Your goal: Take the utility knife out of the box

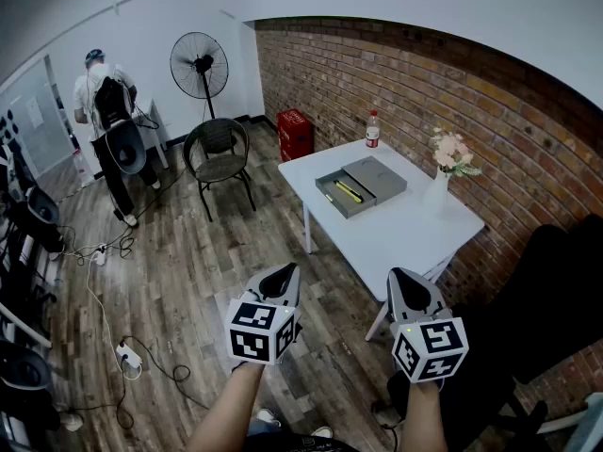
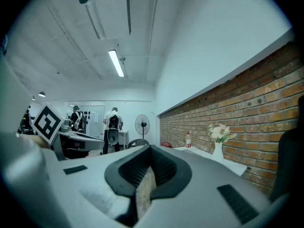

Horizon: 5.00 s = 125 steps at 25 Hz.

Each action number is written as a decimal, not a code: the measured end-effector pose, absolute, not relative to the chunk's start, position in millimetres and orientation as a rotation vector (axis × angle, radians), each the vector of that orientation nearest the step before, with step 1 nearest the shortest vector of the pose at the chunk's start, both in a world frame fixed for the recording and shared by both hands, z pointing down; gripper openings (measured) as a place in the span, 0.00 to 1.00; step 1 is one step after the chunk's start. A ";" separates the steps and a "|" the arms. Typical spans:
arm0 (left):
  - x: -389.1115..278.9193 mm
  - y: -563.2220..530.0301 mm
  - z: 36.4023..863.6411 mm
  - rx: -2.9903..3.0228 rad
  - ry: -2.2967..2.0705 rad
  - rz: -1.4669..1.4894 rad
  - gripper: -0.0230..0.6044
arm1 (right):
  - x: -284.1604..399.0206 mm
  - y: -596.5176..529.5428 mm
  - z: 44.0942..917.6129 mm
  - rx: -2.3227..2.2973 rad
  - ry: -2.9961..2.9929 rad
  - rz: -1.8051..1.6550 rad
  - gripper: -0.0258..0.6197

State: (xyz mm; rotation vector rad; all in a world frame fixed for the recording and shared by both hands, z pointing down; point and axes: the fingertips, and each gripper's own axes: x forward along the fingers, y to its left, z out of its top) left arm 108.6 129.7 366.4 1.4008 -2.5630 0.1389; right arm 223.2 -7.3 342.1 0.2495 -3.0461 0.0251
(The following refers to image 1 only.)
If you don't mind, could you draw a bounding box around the black floor cable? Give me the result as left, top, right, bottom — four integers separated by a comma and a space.
115, 335, 211, 430

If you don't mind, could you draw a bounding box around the pale pink flower bouquet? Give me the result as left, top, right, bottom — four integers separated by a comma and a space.
431, 127, 482, 181

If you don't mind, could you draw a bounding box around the red plastic crate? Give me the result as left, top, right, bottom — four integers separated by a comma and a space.
276, 108, 316, 163

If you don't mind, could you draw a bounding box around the black office chair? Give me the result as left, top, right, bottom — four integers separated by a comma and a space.
385, 214, 603, 452

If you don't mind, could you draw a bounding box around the person's left forearm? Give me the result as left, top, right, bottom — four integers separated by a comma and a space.
186, 363, 265, 452

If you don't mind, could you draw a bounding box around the person's right forearm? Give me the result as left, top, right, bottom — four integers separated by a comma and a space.
404, 379, 448, 452

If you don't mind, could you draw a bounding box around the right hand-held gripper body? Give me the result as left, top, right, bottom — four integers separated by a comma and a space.
385, 266, 470, 385

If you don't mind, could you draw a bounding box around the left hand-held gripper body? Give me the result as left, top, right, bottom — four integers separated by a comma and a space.
224, 261, 302, 366

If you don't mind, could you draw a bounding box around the white vase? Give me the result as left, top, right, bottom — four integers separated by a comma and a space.
422, 167, 451, 214

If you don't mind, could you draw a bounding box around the white floor cable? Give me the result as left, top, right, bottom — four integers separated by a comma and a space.
84, 251, 142, 380

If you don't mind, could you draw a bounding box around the clear bottle with red cap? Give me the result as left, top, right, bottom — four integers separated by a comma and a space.
365, 109, 381, 149

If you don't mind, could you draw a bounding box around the dark wicker chair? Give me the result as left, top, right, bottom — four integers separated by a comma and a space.
182, 118, 258, 223

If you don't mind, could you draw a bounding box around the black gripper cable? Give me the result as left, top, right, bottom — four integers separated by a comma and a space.
374, 400, 402, 452

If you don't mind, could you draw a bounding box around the white table leg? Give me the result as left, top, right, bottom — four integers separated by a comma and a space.
365, 299, 390, 342
301, 202, 313, 255

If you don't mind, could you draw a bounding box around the yellow and black utility knife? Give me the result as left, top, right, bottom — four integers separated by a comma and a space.
333, 179, 365, 204

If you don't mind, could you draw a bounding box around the person's black shirt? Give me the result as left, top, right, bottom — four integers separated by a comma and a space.
244, 433, 359, 452

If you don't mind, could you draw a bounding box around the white desk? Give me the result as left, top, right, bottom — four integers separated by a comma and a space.
134, 99, 170, 169

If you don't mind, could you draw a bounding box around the black standing fan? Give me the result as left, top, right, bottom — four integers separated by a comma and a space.
169, 31, 231, 121

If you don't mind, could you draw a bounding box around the grey box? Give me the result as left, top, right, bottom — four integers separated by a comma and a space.
314, 155, 409, 219

